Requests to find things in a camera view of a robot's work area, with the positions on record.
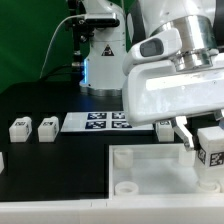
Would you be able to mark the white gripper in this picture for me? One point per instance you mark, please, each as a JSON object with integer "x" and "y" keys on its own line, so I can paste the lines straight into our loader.
{"x": 154, "y": 90}

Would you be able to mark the white square table top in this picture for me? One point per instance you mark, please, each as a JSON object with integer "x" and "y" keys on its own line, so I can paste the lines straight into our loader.
{"x": 155, "y": 169}

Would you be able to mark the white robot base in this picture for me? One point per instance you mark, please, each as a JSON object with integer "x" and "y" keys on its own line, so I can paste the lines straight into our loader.
{"x": 103, "y": 74}

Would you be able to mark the white sheet with markers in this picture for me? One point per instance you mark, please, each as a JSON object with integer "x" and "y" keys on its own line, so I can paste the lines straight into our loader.
{"x": 99, "y": 121}

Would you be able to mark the white part at left edge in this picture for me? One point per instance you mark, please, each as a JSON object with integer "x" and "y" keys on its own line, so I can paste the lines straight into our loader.
{"x": 1, "y": 162}

